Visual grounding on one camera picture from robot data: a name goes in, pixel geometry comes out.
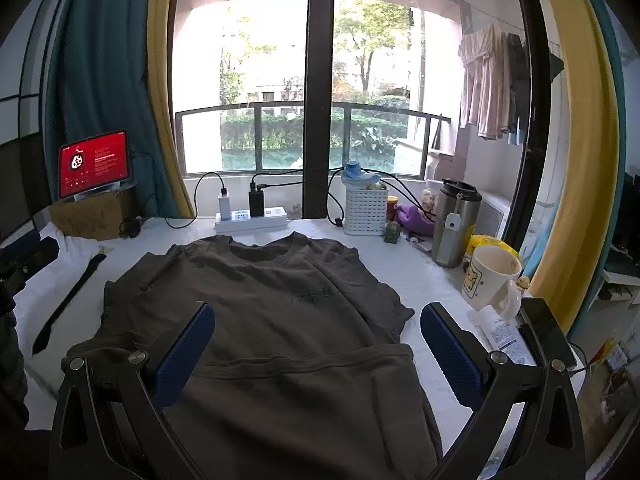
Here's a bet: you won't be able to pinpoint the dark grey t-shirt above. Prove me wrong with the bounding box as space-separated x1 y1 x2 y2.
68 233 442 479

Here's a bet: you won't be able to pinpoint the hanging pink clothes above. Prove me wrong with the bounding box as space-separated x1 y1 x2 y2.
458 24 511 140

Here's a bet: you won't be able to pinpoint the white tube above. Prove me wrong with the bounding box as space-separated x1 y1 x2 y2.
469 306 536 366

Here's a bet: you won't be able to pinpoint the black phone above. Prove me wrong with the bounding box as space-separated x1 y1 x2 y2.
518 297 576 368

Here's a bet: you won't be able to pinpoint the white cartoon mug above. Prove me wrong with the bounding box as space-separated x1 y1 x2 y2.
461 245 522 322

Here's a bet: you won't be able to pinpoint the yellow packet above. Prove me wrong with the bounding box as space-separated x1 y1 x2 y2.
465 234 520 259

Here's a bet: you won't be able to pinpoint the small green figurine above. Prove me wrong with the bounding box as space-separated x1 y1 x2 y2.
383 221 402 244

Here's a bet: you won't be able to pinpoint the purple toy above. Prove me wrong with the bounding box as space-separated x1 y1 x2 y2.
395 204 435 237

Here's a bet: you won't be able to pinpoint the stainless steel tumbler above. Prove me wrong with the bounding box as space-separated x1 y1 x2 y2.
432 179 482 268

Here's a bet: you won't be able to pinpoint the brown cardboard box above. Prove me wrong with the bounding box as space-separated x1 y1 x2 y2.
50 190 134 240

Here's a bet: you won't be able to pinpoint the white charger adapter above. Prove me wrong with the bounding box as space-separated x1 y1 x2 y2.
218 186 232 221

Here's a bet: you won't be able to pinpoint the white power strip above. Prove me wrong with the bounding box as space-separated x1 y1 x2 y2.
215 207 288 235

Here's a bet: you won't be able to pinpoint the yellow curtain right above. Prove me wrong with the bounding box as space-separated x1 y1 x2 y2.
530 0 620 332

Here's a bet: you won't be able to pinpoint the yellow curtain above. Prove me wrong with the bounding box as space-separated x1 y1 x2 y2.
530 0 620 332
146 0 194 219

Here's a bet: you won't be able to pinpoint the white perforated basket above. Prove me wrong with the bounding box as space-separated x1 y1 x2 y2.
344 184 388 236

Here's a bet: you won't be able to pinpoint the black charger adapter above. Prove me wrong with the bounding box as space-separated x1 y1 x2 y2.
248 182 265 218

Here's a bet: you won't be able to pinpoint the red screen tablet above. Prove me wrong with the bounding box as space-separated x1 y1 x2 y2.
58 130 131 200

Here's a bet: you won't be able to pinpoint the blue cap in basket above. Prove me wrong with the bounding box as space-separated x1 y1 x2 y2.
341 160 380 188

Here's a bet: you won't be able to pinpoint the teal curtain left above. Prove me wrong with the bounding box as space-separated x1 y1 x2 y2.
42 0 180 218

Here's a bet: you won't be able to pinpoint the yellow curtain left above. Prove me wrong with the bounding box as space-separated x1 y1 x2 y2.
146 0 194 219

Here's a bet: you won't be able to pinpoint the black strap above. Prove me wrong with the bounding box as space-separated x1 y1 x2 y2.
31 252 109 356

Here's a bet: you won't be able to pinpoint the black cable on white charger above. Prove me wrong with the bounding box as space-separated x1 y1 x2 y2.
144 171 229 230

